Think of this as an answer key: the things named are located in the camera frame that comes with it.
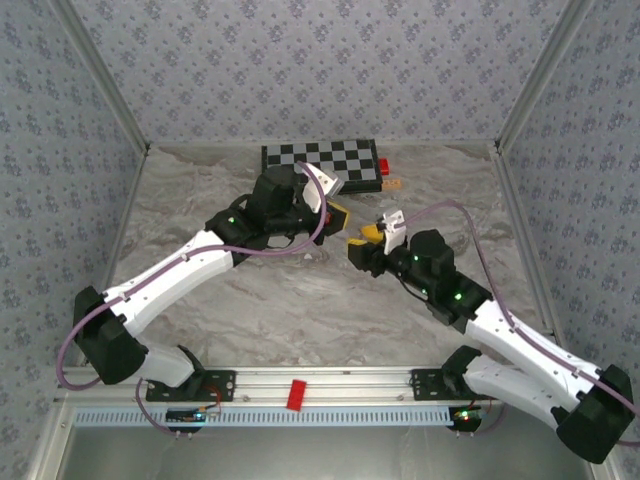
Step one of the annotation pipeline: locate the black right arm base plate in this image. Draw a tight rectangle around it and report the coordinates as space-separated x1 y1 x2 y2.
409 368 469 403

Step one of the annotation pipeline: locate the grey metal panel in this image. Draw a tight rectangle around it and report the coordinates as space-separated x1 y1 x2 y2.
64 424 596 480

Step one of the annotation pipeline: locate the light blue slotted cable duct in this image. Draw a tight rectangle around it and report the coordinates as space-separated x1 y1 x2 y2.
73 405 459 427

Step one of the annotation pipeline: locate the aluminium side rail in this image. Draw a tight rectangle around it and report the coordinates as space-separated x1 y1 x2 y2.
489 144 564 336

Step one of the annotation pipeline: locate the red rectangular brick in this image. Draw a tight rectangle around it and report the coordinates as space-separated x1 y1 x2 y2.
285 378 309 412

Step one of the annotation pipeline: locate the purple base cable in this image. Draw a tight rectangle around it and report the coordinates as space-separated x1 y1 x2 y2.
452 399 504 441
135 378 197 441

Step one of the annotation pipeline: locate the left circuit board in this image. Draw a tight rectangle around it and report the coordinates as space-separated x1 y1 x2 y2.
166 407 222 426

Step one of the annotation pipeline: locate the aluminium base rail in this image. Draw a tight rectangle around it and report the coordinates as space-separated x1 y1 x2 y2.
53 366 506 405

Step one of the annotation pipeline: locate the circuit board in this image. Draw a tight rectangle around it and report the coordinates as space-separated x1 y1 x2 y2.
166 407 222 426
449 405 489 424

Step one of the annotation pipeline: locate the black grey checkerboard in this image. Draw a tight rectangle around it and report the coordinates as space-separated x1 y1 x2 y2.
260 138 384 196

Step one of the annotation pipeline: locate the aluminium frame post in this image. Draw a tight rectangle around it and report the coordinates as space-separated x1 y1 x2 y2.
27 403 76 480
49 0 151 154
493 0 599 154

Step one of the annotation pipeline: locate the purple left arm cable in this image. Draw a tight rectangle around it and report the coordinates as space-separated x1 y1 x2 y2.
56 160 331 390

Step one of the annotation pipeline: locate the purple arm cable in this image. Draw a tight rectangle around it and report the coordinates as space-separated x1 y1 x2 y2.
56 160 331 390
397 199 640 446

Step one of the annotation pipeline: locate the right circuit board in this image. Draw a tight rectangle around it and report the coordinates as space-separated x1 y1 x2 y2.
449 405 489 424

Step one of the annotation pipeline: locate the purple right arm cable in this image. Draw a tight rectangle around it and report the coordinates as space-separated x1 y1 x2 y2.
397 199 640 446

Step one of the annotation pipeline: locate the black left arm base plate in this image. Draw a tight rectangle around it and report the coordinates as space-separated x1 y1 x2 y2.
145 368 237 403

